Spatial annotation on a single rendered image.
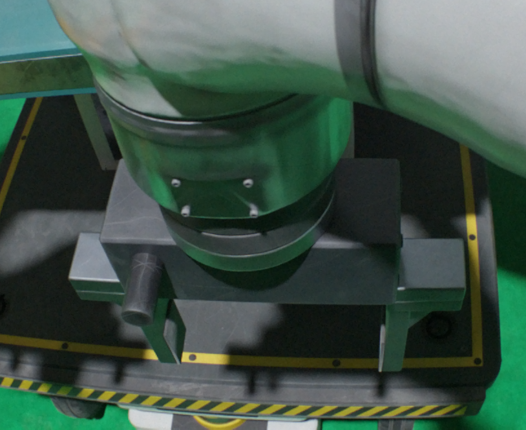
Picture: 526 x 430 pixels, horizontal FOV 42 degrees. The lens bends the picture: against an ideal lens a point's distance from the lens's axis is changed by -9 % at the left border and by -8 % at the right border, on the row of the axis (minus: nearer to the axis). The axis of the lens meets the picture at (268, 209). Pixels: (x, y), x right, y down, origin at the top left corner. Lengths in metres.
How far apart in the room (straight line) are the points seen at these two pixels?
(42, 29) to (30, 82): 0.05
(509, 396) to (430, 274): 0.82
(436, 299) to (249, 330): 0.50
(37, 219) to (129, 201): 0.68
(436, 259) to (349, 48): 0.22
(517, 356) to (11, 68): 0.89
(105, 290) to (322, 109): 0.18
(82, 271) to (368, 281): 0.15
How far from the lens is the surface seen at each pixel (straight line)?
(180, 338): 0.46
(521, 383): 1.18
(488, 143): 0.16
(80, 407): 1.09
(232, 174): 0.24
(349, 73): 0.16
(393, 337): 0.40
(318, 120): 0.24
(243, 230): 0.28
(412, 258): 0.36
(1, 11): 0.66
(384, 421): 0.99
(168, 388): 0.83
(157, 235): 0.32
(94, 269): 0.38
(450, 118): 0.16
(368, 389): 0.80
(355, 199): 0.32
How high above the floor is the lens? 1.06
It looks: 53 degrees down
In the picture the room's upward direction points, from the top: 10 degrees counter-clockwise
